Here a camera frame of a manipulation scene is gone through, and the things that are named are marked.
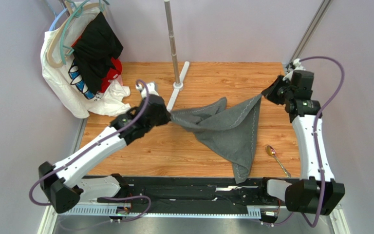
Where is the iridescent metal spoon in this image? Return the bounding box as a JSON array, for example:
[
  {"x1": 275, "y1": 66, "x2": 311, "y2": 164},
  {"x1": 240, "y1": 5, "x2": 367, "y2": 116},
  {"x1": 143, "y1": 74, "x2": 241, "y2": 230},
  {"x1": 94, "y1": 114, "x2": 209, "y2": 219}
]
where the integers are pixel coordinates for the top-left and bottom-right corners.
[{"x1": 265, "y1": 145, "x2": 292, "y2": 178}]

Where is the grey cloth napkin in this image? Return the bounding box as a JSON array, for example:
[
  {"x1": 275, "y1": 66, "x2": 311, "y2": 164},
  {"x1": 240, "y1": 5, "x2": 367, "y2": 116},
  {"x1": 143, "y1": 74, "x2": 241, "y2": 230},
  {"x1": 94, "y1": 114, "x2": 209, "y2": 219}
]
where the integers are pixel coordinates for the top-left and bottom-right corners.
[{"x1": 171, "y1": 95, "x2": 262, "y2": 184}]

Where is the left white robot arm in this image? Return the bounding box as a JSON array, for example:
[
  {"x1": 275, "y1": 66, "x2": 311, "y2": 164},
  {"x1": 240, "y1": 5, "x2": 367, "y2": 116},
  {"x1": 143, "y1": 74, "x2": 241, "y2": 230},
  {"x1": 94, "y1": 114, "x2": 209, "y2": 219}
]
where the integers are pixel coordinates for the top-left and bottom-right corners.
[{"x1": 29, "y1": 95, "x2": 170, "y2": 214}]

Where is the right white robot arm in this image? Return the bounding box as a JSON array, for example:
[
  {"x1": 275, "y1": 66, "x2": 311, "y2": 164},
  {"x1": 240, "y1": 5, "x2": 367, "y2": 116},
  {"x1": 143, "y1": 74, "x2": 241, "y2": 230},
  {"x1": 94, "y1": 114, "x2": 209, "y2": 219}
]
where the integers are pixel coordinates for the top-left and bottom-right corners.
[{"x1": 262, "y1": 70, "x2": 345, "y2": 215}]

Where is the white stand base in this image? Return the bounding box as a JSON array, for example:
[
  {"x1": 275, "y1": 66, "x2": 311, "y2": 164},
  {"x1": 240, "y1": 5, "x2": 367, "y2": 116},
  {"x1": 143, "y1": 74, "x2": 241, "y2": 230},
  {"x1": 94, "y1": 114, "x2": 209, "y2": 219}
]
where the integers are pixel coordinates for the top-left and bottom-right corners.
[{"x1": 167, "y1": 61, "x2": 190, "y2": 112}]

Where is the red garment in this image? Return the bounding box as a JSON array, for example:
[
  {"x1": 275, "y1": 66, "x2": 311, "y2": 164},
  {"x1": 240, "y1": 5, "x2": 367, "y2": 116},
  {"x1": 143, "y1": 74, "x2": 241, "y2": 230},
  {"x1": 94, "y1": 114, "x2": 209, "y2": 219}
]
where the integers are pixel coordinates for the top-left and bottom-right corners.
[{"x1": 71, "y1": 36, "x2": 123, "y2": 94}]

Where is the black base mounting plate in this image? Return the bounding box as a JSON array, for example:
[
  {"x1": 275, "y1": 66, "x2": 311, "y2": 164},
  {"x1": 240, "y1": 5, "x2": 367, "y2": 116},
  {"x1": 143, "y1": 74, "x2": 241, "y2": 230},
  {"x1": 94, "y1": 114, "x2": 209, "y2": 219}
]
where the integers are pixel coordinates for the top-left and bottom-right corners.
[{"x1": 83, "y1": 175, "x2": 291, "y2": 215}]

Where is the black garment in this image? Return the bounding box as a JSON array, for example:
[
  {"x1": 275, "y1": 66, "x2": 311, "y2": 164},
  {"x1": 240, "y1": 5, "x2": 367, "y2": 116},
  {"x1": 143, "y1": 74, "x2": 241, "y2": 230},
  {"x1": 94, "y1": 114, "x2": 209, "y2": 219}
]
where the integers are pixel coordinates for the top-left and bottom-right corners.
[{"x1": 72, "y1": 11, "x2": 124, "y2": 96}]

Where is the teal clothes hanger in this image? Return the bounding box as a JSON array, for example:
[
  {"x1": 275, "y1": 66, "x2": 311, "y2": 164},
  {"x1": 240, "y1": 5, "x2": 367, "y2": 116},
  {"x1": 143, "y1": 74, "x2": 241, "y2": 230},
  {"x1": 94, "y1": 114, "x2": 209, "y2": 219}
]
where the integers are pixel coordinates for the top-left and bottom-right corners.
[{"x1": 59, "y1": 0, "x2": 110, "y2": 65}]

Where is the silver metal stand pole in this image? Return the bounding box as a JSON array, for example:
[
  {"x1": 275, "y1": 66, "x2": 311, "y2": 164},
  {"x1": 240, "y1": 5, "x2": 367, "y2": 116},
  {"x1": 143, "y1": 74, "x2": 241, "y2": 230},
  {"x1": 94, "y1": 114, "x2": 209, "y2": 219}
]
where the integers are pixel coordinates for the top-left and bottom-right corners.
[{"x1": 164, "y1": 0, "x2": 180, "y2": 84}]

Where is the white T-shirt with print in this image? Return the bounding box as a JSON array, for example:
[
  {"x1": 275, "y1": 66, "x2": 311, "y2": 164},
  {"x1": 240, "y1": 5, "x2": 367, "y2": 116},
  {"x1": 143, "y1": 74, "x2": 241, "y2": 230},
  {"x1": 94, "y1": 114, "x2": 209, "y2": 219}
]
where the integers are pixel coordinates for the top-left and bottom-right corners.
[{"x1": 40, "y1": 12, "x2": 131, "y2": 118}]

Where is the beige clothes hanger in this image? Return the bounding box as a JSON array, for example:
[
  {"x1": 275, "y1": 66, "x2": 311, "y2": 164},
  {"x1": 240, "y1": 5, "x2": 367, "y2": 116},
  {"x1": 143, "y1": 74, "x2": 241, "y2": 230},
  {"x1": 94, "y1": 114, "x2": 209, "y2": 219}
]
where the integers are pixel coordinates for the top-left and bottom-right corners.
[{"x1": 46, "y1": 0, "x2": 109, "y2": 68}]

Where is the blue clothes hanger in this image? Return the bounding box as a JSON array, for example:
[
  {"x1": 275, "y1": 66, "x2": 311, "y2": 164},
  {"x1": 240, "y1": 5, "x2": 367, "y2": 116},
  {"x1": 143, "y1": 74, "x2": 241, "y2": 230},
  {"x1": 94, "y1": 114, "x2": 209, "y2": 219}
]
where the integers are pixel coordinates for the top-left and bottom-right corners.
[{"x1": 48, "y1": 7, "x2": 68, "y2": 31}]

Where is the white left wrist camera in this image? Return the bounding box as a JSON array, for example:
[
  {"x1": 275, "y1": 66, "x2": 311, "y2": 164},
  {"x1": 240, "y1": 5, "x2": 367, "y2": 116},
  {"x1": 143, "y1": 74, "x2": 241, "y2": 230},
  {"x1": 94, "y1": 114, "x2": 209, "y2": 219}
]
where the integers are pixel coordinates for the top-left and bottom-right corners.
[{"x1": 136, "y1": 81, "x2": 159, "y2": 98}]

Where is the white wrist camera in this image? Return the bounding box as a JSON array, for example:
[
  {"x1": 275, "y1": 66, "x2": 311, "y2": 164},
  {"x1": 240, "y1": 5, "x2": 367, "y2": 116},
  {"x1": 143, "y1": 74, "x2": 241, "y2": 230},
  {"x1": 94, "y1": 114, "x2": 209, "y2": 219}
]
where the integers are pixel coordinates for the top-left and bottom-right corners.
[
  {"x1": 136, "y1": 81, "x2": 159, "y2": 98},
  {"x1": 285, "y1": 58, "x2": 305, "y2": 74}
]

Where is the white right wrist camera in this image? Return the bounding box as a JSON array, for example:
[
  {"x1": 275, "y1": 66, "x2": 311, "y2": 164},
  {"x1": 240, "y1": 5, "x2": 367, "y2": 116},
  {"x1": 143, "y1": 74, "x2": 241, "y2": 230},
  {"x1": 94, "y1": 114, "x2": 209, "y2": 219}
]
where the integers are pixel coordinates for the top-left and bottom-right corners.
[{"x1": 285, "y1": 58, "x2": 305, "y2": 74}]

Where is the aluminium corner post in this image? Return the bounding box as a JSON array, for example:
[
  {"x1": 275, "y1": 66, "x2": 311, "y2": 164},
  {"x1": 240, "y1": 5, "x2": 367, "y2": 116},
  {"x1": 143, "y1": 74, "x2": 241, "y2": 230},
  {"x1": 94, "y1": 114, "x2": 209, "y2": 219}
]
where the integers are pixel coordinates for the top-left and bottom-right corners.
[{"x1": 289, "y1": 0, "x2": 333, "y2": 62}]

